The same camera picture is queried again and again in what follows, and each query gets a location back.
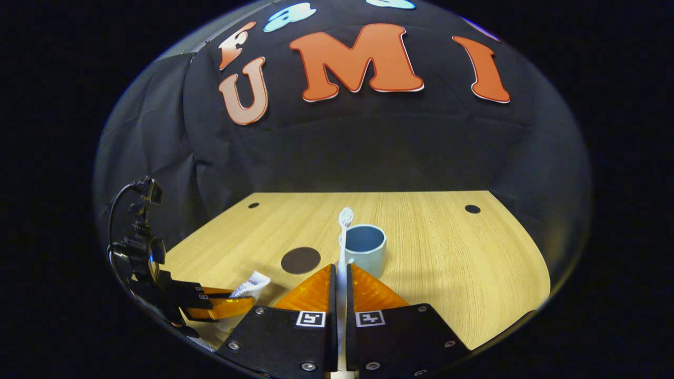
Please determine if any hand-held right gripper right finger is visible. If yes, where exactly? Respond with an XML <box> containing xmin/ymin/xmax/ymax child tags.
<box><xmin>345</xmin><ymin>263</ymin><xmax>472</xmax><ymax>379</ymax></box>

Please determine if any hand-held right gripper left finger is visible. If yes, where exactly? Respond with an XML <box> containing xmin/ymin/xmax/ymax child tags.
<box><xmin>216</xmin><ymin>263</ymin><xmax>339</xmax><ymax>379</ymax></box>

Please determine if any white toothpaste tube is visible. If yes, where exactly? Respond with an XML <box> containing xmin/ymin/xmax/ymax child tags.
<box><xmin>216</xmin><ymin>271</ymin><xmax>271</xmax><ymax>335</ymax></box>

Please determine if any blue cup with wooden handle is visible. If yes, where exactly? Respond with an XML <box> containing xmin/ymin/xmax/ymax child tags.
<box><xmin>345</xmin><ymin>224</ymin><xmax>388</xmax><ymax>278</ymax></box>

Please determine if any white toothbrush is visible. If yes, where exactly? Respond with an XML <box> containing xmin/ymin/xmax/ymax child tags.
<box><xmin>336</xmin><ymin>207</ymin><xmax>360</xmax><ymax>379</ymax></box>

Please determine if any black backdrop cloth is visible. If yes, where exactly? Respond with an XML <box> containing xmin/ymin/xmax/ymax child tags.
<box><xmin>94</xmin><ymin>0</ymin><xmax>593</xmax><ymax>316</ymax></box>

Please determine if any black cable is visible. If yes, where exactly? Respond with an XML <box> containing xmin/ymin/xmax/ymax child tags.
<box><xmin>108</xmin><ymin>182</ymin><xmax>140</xmax><ymax>251</ymax></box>

